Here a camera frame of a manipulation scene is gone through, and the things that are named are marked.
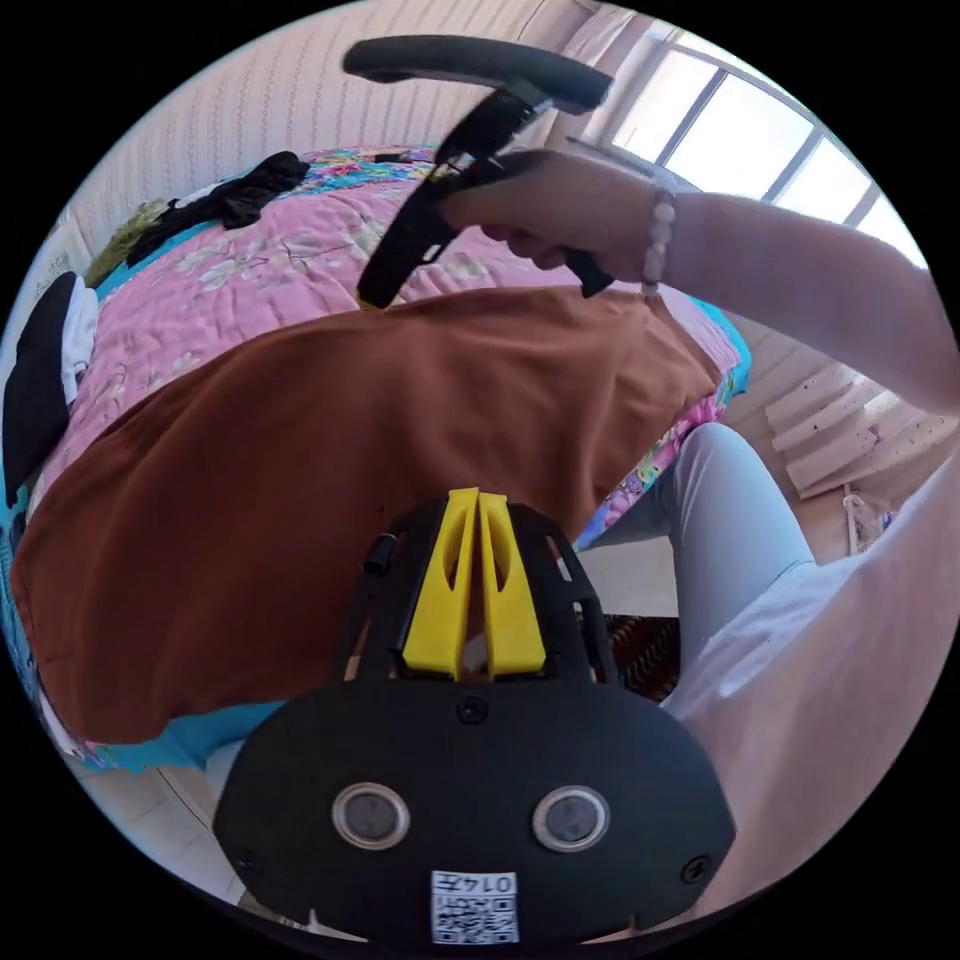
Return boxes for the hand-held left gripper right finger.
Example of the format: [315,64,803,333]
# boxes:
[479,492,547,681]

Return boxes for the window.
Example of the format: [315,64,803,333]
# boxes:
[608,29,933,273]

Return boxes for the person's right forearm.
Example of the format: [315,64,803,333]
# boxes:
[641,187,960,412]

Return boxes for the patterned floor rug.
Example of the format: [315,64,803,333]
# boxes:
[605,613,682,705]

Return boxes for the person's body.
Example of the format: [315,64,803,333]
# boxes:
[581,421,960,928]

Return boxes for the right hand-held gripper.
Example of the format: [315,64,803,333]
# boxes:
[356,88,616,310]

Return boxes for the dark brown pants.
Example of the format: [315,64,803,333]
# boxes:
[10,287,723,745]

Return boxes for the black and white clothes pile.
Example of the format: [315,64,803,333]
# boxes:
[2,271,100,505]

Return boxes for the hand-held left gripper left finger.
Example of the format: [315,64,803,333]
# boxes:
[401,487,480,681]

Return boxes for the pile of clothes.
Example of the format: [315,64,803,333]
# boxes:
[88,149,310,288]

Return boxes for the bed with pink floral quilt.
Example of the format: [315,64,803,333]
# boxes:
[0,146,755,775]

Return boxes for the person's right hand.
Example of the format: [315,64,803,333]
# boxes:
[440,148,678,288]

